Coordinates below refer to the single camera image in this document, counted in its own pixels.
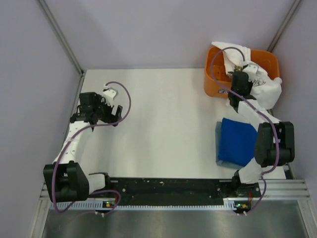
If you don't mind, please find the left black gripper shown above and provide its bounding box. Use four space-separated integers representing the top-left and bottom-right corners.
92 94 122 126

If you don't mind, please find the white floral t shirt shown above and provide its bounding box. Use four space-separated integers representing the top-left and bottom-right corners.
211 41 282 110

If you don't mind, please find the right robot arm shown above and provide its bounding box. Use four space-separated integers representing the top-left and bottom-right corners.
228 71 295 196

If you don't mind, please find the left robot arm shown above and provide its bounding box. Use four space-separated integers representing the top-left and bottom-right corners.
43 87 123 203

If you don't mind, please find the orange plastic basket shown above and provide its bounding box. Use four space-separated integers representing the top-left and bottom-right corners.
204 46 280 98

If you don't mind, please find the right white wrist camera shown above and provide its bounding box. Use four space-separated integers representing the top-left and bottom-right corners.
242 62 260 82

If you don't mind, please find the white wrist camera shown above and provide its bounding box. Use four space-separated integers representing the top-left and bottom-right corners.
103 84 118 104
242 62 260 82

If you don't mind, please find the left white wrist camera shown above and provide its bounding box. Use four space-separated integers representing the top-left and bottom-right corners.
103 84 118 104

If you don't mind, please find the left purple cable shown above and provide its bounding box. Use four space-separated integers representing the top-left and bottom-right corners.
51 81 132 214

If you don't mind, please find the purple cable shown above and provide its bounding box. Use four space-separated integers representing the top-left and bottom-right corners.
210 46 280 215
51 81 132 214

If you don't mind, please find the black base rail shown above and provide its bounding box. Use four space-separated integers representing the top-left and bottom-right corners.
104 177 261 206

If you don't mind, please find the right aluminium corner post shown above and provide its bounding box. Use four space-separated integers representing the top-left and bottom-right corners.
267 0 303 53

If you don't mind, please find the aluminium corner post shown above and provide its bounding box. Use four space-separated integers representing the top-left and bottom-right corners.
36 0 84 75
267 0 303 53

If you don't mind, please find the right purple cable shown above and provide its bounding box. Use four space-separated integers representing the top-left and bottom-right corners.
210 46 280 215

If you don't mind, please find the left aluminium corner post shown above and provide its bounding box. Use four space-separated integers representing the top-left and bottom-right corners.
36 0 84 75

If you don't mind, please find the white slotted cable duct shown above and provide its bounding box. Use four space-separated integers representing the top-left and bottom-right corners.
50 199 251 211

